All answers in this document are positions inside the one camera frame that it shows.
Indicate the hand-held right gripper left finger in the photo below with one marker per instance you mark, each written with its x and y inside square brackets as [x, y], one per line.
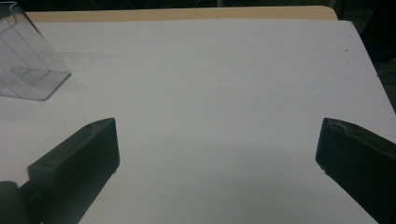
[77, 155]

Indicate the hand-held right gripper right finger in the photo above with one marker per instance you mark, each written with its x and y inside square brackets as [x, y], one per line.
[358, 158]

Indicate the clear plastic container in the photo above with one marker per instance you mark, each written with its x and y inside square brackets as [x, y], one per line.
[26, 62]

